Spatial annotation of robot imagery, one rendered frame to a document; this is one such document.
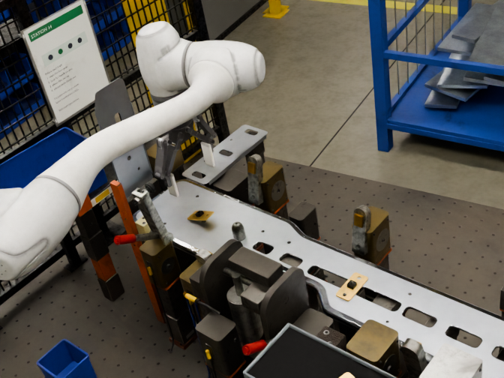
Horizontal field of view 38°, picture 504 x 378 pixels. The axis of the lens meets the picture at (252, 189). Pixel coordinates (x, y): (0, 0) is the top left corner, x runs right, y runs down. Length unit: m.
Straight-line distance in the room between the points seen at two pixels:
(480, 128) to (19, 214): 2.70
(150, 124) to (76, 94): 0.82
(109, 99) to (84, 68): 0.31
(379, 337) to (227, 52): 0.66
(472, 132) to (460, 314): 2.02
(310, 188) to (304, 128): 1.59
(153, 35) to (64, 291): 1.01
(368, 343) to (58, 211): 0.64
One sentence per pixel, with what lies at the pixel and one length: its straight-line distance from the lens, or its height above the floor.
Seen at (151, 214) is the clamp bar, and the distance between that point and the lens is 1.77.
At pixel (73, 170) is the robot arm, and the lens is 1.36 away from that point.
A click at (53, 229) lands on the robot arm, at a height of 1.47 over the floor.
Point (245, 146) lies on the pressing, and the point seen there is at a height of 1.00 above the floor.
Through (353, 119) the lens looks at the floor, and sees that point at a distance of 4.07.
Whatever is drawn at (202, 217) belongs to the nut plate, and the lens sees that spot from 1.92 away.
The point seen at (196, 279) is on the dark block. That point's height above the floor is 1.12.
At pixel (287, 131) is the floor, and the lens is 4.04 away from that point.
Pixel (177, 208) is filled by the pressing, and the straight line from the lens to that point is 2.02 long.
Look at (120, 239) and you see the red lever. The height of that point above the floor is 1.15.
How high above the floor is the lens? 2.23
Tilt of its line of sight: 37 degrees down
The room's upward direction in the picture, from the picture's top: 11 degrees counter-clockwise
